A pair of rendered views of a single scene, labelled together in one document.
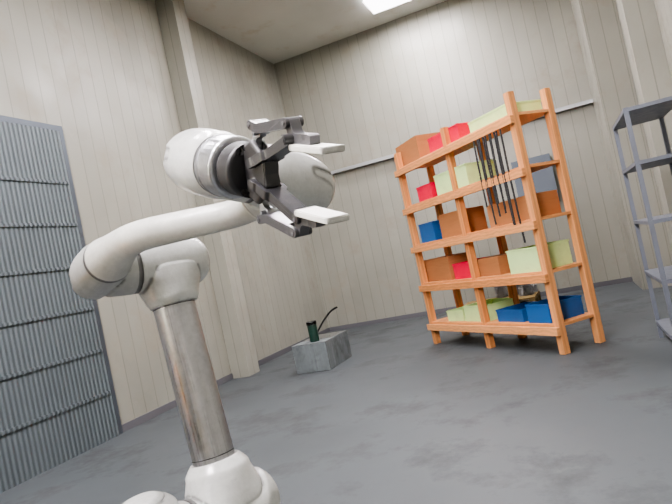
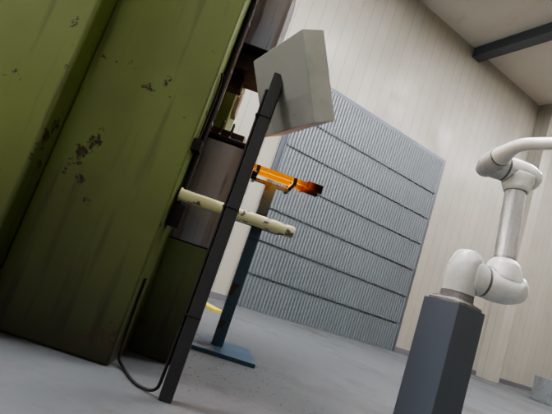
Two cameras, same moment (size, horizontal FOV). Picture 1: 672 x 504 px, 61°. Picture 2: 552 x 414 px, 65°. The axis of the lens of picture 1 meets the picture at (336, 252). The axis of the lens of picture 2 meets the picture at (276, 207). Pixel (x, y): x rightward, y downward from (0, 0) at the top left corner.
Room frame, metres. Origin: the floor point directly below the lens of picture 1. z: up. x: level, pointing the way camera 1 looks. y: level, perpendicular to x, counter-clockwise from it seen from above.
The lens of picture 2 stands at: (-1.00, -0.10, 0.43)
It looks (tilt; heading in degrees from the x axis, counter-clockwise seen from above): 9 degrees up; 40
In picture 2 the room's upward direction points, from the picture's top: 19 degrees clockwise
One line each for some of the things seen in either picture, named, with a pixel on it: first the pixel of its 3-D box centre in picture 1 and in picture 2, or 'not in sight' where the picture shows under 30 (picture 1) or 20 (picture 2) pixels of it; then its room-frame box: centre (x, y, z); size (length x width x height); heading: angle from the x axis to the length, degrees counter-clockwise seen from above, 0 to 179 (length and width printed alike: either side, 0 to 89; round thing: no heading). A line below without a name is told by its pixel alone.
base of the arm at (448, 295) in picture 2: not in sight; (452, 298); (1.23, 0.53, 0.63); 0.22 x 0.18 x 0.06; 69
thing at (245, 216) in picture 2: not in sight; (236, 213); (0.14, 1.02, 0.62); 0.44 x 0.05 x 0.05; 132
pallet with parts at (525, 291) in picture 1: (498, 297); not in sight; (9.73, -2.53, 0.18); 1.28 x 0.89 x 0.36; 69
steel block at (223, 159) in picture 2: not in sight; (177, 187); (0.22, 1.52, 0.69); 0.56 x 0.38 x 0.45; 132
